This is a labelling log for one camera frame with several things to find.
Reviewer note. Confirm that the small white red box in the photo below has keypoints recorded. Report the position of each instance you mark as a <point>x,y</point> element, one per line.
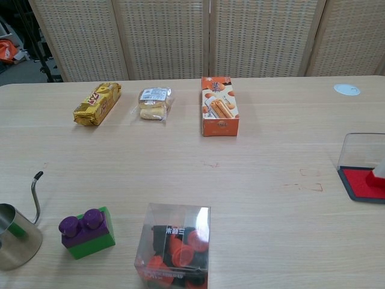
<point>376,180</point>

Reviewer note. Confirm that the orange egg roll box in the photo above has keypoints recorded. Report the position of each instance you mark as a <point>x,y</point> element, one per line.
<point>219,111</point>

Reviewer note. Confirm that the bread in clear bag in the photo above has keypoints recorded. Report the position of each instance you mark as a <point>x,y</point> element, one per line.
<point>153,105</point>

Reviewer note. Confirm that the clear box orange black pieces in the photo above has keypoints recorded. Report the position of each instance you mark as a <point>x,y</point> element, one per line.
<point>177,247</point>

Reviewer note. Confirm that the yellow biscuit pack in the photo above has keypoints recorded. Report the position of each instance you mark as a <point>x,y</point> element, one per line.
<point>96,105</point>

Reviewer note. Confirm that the wooden rattan folding screen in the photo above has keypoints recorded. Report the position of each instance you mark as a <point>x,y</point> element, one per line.
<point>165,39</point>

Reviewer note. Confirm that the green and purple toy block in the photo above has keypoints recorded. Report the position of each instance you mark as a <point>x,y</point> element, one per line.
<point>87,238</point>

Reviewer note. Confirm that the white round table grommet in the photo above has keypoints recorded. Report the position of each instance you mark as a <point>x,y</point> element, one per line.
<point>346,89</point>

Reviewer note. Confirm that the red ink pad clear lid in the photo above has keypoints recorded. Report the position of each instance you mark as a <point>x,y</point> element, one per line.
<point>355,180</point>

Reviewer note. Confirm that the black tripod stand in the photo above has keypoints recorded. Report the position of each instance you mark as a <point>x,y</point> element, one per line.
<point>45,65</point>

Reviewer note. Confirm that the steel gooseneck kettle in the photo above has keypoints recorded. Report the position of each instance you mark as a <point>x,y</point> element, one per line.
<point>16,241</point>

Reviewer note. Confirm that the orange bag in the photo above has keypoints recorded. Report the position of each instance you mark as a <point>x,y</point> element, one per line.
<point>7,51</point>

